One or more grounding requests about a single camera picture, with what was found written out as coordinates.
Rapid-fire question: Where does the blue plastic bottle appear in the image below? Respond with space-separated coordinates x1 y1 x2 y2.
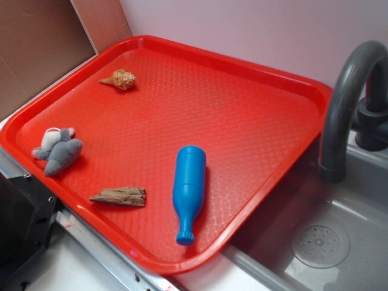
173 145 206 246

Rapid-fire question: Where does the red plastic tray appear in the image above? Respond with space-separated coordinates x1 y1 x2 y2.
1 36 331 275

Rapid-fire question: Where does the brown driftwood piece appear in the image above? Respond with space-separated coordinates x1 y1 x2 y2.
89 186 146 207

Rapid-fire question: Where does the orange seashell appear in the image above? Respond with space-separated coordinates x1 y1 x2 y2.
99 69 136 90

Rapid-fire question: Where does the grey plush mouse toy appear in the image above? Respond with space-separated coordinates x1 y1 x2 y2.
32 127 83 176

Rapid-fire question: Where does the grey plastic sink basin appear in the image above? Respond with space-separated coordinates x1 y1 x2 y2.
223 142 387 290

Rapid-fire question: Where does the grey toy faucet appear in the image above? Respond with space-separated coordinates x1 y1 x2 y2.
318 41 387 184

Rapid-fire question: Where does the brown cardboard panel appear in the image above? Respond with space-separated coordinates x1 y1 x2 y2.
1 1 132 120

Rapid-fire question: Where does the silver metal rail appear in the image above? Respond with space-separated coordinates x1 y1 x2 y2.
0 148 195 291

